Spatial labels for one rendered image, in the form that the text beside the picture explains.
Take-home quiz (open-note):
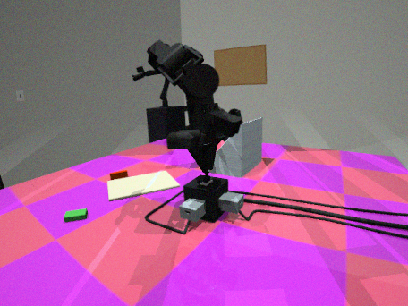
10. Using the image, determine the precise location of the small green block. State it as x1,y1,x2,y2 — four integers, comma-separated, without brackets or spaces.
64,208,88,223

